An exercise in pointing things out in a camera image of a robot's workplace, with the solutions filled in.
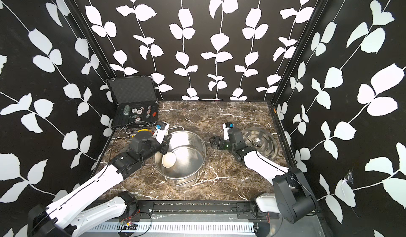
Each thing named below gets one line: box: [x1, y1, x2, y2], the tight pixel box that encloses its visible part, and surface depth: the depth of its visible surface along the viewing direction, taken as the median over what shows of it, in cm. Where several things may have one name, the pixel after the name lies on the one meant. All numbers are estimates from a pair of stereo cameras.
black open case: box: [105, 75, 160, 129], surface depth 110 cm
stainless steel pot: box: [154, 126, 207, 187], surface depth 88 cm
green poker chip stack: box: [123, 104, 131, 116], surface depth 113 cm
